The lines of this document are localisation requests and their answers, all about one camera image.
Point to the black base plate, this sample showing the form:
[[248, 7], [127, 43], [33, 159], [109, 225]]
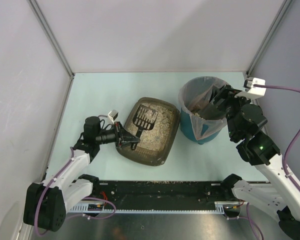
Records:
[[163, 195]]

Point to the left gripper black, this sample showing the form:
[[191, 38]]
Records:
[[118, 134]]

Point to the brown litter box tray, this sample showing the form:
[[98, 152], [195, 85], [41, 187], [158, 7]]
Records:
[[155, 145]]

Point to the blue trash bin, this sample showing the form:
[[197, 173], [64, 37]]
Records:
[[190, 125]]

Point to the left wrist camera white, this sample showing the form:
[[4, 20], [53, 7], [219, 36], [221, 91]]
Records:
[[112, 116]]

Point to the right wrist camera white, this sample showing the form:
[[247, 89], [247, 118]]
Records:
[[252, 90]]

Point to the right aluminium frame post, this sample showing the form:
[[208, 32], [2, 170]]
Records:
[[274, 27]]

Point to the clear plastic bin liner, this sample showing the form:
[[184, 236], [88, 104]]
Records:
[[202, 100]]

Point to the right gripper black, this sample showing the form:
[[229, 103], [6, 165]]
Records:
[[221, 96]]

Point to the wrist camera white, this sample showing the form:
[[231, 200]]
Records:
[[252, 90], [112, 116]]

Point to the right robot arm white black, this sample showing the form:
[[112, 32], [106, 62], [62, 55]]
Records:
[[245, 122]]

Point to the black litter scoop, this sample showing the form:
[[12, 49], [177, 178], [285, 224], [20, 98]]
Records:
[[144, 119]]

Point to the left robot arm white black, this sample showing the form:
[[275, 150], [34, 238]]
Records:
[[48, 202]]

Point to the left aluminium frame post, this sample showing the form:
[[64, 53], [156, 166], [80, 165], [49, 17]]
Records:
[[43, 22]]

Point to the grey slotted cable duct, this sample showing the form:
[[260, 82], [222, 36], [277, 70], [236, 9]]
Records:
[[217, 208]]

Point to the aluminium frame post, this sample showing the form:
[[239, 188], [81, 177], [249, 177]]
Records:
[[274, 27], [43, 22]]

